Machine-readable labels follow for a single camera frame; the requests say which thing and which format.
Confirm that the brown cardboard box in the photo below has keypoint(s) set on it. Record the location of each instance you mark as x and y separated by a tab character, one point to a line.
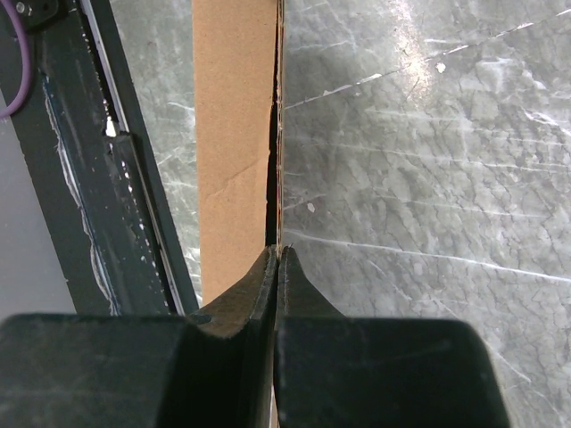
238	103

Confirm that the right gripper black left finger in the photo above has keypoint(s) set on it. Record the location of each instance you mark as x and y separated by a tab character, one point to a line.
211	368

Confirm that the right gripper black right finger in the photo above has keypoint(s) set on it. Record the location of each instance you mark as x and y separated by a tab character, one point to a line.
331	370

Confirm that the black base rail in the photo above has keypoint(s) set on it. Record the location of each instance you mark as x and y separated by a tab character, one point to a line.
70	103

